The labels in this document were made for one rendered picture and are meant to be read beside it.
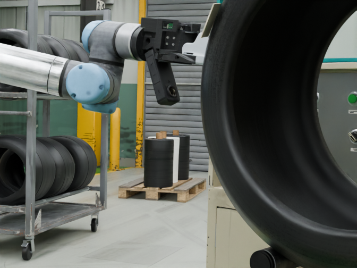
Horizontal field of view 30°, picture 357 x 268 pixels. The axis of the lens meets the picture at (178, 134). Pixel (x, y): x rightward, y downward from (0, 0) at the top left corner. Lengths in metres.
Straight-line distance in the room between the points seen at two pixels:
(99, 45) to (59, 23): 10.65
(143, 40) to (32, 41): 3.38
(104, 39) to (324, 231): 0.64
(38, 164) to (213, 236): 2.91
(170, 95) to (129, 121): 9.94
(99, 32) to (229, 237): 0.84
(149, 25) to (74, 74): 0.19
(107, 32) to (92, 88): 0.18
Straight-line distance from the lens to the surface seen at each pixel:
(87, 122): 11.00
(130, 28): 1.35
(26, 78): 1.30
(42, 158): 4.86
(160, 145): 7.59
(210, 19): 1.12
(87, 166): 5.57
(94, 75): 1.25
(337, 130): 1.85
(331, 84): 1.85
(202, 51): 1.24
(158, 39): 1.29
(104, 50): 1.40
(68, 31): 11.93
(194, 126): 10.85
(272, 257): 1.10
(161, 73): 1.30
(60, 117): 11.87
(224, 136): 1.08
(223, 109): 1.08
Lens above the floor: 1.16
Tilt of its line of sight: 3 degrees down
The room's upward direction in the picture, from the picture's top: 2 degrees clockwise
